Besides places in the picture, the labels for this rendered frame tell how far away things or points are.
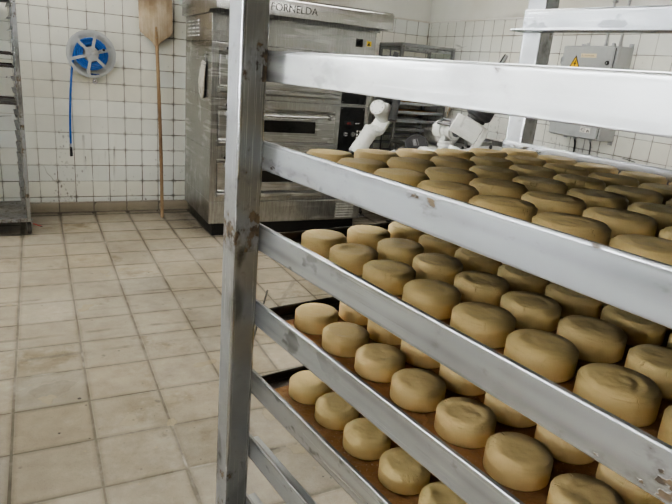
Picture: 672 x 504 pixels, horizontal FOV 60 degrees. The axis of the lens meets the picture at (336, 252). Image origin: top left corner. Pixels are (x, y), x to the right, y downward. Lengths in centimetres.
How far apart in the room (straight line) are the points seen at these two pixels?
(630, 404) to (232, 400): 46
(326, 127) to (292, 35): 84
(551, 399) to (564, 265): 8
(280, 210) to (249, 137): 479
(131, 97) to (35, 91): 80
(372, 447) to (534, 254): 31
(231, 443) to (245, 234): 26
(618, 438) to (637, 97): 18
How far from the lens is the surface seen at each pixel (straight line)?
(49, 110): 591
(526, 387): 39
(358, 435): 62
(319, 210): 556
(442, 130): 235
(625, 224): 45
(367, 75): 48
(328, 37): 539
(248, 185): 62
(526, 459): 48
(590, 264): 35
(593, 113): 35
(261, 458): 74
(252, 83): 61
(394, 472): 58
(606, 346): 48
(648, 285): 33
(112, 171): 601
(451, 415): 51
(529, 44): 91
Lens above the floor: 150
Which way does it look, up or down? 17 degrees down
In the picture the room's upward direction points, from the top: 5 degrees clockwise
